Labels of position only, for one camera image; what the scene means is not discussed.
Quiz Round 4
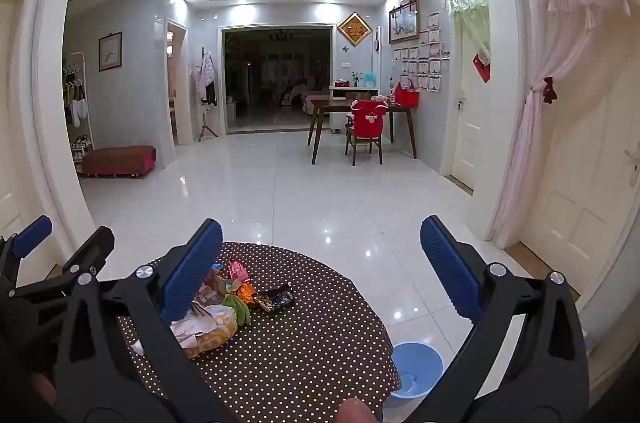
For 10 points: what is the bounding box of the red paper door ornament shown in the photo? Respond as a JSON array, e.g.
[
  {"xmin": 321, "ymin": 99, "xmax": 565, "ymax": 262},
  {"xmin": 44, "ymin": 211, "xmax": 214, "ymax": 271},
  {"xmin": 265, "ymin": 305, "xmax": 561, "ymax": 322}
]
[{"xmin": 472, "ymin": 48, "xmax": 493, "ymax": 83}]

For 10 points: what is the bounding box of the pink white hanging garment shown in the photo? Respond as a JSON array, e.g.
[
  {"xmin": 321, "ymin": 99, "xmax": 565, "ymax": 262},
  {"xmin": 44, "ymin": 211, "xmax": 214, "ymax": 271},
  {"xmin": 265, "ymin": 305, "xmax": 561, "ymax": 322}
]
[{"xmin": 192, "ymin": 50, "xmax": 218, "ymax": 106}]

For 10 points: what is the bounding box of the dark glass sliding door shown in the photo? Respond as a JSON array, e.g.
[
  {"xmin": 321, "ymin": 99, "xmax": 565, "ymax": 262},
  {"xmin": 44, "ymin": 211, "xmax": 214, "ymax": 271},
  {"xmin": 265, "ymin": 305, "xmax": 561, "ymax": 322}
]
[{"xmin": 220, "ymin": 24, "xmax": 335, "ymax": 135}]

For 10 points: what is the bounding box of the small framed picture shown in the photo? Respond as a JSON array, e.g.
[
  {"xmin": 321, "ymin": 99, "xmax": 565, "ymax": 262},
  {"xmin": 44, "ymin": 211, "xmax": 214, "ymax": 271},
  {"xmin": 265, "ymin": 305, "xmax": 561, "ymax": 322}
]
[{"xmin": 98, "ymin": 31, "xmax": 123, "ymax": 72}]

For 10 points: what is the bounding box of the brown polka dot tablecloth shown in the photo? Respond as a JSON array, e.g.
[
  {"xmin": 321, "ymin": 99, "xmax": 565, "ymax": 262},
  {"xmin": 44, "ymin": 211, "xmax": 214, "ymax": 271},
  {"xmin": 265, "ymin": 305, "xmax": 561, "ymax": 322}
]
[{"xmin": 112, "ymin": 242, "xmax": 401, "ymax": 423}]

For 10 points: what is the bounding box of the orange foil wrapper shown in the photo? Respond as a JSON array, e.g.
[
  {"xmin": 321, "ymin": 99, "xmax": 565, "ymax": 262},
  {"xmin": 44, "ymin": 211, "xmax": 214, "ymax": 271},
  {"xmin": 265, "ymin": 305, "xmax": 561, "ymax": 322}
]
[{"xmin": 235, "ymin": 282, "xmax": 259, "ymax": 307}]

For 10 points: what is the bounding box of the dark patterned snack wrapper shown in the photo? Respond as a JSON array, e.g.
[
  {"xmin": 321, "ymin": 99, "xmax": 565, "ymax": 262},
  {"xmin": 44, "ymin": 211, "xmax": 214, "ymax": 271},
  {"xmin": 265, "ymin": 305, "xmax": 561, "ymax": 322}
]
[{"xmin": 255, "ymin": 283, "xmax": 295, "ymax": 314}]

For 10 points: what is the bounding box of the white hanging bag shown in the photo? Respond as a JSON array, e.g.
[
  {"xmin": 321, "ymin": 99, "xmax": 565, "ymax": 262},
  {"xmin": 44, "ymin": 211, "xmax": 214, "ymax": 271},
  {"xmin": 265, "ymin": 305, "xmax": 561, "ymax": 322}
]
[{"xmin": 70, "ymin": 86, "xmax": 89, "ymax": 128}]

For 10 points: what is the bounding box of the wooden dining table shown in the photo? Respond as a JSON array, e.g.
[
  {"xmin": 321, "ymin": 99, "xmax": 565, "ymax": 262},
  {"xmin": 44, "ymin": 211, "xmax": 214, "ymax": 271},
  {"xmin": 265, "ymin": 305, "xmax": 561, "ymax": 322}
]
[{"xmin": 307, "ymin": 97, "xmax": 418, "ymax": 165}]

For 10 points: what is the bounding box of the group of paper certificates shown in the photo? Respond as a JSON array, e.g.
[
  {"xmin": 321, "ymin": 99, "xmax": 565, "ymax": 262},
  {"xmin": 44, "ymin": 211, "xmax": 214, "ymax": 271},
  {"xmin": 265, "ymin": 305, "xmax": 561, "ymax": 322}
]
[{"xmin": 391, "ymin": 12, "xmax": 444, "ymax": 93}]

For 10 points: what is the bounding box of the pink curtain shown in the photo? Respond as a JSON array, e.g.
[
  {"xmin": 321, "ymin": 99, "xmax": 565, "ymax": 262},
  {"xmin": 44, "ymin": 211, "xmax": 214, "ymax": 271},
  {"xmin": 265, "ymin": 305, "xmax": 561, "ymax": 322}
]
[{"xmin": 487, "ymin": 0, "xmax": 640, "ymax": 249}]

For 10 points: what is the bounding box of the white yellow plastic bag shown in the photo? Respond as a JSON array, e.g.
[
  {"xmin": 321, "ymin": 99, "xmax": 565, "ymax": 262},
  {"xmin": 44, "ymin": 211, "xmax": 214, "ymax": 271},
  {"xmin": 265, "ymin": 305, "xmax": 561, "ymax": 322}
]
[{"xmin": 169, "ymin": 303, "xmax": 239, "ymax": 359}]

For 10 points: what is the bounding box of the green lace door curtain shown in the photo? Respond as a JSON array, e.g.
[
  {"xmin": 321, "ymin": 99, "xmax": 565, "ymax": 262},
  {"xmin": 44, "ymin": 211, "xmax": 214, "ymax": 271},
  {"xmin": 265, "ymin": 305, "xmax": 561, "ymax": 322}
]
[{"xmin": 447, "ymin": 0, "xmax": 493, "ymax": 69}]

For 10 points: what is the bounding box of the wooden coat stand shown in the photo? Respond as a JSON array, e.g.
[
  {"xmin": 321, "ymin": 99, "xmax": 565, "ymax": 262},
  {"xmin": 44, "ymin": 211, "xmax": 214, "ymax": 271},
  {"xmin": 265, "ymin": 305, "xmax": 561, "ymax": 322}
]
[{"xmin": 190, "ymin": 47, "xmax": 219, "ymax": 142}]

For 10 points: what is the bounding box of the wooden dining chair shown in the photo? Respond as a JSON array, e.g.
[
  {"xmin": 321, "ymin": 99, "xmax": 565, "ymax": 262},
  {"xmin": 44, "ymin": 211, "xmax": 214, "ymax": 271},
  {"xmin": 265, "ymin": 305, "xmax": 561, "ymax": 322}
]
[{"xmin": 344, "ymin": 100, "xmax": 390, "ymax": 167}]

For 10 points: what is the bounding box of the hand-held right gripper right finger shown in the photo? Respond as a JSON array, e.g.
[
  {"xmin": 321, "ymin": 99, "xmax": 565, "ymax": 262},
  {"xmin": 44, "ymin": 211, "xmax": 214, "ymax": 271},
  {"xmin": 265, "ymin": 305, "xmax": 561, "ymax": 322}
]
[{"xmin": 419, "ymin": 215, "xmax": 591, "ymax": 423}]

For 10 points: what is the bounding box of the white panel door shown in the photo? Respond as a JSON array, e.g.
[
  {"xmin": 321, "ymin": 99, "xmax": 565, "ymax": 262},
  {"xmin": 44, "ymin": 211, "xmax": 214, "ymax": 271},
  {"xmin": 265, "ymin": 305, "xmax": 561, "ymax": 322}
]
[{"xmin": 520, "ymin": 3, "xmax": 640, "ymax": 276}]

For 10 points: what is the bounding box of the green plush toy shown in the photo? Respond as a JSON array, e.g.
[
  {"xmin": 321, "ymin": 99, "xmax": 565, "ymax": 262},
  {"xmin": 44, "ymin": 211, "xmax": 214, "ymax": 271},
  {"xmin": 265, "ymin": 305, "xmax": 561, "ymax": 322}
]
[{"xmin": 220, "ymin": 292, "xmax": 252, "ymax": 327}]

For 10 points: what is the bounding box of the coat rack with clothes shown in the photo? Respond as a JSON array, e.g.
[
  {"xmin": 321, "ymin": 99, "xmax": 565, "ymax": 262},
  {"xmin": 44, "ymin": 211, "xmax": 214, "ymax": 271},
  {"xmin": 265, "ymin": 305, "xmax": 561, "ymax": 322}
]
[{"xmin": 62, "ymin": 52, "xmax": 96, "ymax": 174}]

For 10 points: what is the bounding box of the red foil packet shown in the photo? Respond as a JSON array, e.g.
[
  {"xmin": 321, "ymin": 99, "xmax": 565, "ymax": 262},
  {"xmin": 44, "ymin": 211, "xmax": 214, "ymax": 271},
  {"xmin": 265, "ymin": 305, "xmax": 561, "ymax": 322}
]
[{"xmin": 226, "ymin": 260, "xmax": 251, "ymax": 282}]

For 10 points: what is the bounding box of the white cabinet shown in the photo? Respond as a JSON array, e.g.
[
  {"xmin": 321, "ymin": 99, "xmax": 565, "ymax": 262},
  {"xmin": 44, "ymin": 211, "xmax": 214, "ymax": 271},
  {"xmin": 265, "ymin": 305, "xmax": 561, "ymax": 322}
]
[{"xmin": 328, "ymin": 84, "xmax": 379, "ymax": 134}]

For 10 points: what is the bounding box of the red bag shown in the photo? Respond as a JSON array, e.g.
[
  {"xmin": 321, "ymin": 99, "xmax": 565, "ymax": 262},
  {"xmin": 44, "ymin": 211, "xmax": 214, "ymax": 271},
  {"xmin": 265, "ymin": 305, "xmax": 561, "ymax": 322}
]
[{"xmin": 394, "ymin": 74, "xmax": 420, "ymax": 107}]

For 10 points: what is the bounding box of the person's left hand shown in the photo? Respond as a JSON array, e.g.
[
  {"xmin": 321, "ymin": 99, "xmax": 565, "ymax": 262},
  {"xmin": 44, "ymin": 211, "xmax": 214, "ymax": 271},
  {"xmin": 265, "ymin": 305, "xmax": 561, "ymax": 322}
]
[{"xmin": 29, "ymin": 372, "xmax": 58, "ymax": 407}]

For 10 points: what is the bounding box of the light sofa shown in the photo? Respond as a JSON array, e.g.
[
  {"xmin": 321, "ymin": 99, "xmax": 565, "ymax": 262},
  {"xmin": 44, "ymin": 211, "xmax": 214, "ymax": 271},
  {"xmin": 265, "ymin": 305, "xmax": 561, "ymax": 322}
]
[{"xmin": 280, "ymin": 76, "xmax": 331, "ymax": 109}]

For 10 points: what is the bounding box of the person's right hand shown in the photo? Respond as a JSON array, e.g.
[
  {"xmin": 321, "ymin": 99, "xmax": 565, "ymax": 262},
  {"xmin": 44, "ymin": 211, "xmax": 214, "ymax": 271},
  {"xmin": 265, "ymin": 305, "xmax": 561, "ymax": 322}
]
[{"xmin": 337, "ymin": 397, "xmax": 375, "ymax": 423}]

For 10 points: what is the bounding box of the blue plastic basin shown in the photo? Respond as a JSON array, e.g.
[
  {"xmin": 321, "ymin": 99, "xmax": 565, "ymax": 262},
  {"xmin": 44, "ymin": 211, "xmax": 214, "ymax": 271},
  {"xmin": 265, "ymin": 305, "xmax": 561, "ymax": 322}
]
[{"xmin": 387, "ymin": 342, "xmax": 445, "ymax": 400}]

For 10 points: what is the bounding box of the red gold diamond wall decoration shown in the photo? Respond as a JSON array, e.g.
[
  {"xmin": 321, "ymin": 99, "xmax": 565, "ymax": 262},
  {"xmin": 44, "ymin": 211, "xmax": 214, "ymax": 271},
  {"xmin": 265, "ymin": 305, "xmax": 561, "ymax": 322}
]
[{"xmin": 336, "ymin": 12, "xmax": 373, "ymax": 48}]

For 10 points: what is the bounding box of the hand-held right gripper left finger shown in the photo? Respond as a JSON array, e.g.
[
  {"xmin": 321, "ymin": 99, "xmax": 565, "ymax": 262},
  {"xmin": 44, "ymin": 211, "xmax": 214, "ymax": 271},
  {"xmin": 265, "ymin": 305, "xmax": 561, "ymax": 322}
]
[{"xmin": 52, "ymin": 218, "xmax": 241, "ymax": 423}]

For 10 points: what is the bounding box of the white door with red ornament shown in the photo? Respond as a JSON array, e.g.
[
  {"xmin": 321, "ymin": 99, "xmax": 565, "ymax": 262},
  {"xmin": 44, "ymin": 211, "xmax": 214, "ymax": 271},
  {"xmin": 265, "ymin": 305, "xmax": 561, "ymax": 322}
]
[{"xmin": 450, "ymin": 28, "xmax": 489, "ymax": 192}]

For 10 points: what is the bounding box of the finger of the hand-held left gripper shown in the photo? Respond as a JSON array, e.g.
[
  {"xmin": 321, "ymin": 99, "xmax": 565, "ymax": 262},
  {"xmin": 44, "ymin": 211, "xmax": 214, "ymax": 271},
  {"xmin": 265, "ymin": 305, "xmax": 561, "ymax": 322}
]
[
  {"xmin": 0, "ymin": 215, "xmax": 54, "ymax": 291},
  {"xmin": 7, "ymin": 225, "xmax": 117, "ymax": 301}
]

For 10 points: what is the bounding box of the brown red bench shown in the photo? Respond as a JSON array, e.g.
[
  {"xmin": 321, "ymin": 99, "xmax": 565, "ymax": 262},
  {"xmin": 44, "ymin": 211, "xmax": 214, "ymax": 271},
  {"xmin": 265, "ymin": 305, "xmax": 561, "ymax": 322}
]
[{"xmin": 81, "ymin": 146, "xmax": 157, "ymax": 179}]

